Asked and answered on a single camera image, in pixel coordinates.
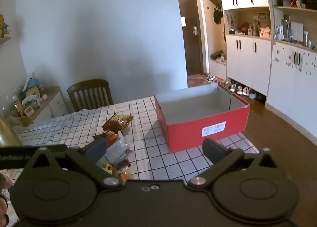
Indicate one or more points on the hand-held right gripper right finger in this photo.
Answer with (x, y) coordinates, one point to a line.
(211, 150)

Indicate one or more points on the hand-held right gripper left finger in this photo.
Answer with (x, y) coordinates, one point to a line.
(97, 149)

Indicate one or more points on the clear white snack packet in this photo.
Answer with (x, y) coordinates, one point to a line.
(116, 151)

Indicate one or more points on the red cardboard box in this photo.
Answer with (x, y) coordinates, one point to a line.
(193, 135)

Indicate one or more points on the red yellow snack bag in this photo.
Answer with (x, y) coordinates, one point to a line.
(118, 121)

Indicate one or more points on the person's left hand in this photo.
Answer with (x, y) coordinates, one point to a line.
(3, 207)

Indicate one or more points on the small white desk clock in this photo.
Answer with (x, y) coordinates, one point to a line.
(29, 110)

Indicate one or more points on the brown wooden chair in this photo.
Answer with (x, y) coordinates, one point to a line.
(89, 93)

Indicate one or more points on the green white tissue pack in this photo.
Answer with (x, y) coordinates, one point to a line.
(31, 102)

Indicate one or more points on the wooden sideboard white drawers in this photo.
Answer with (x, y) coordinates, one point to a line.
(53, 108)

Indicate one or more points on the row of shoes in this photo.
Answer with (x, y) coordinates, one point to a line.
(239, 89)

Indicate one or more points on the yellow tissue box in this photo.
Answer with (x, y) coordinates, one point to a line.
(32, 92)

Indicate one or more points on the red door mat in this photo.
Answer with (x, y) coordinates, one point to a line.
(195, 81)

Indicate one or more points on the white hallway cabinet unit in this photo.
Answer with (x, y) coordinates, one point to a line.
(247, 56)

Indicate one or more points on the white cabinet with open shelves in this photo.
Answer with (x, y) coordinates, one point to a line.
(287, 81)

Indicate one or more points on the brown entrance door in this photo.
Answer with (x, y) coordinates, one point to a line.
(189, 44)

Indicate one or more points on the dark hanging bag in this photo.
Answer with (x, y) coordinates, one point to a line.
(218, 14)

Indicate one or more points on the wooden wall shelf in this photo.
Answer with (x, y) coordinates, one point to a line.
(5, 40)

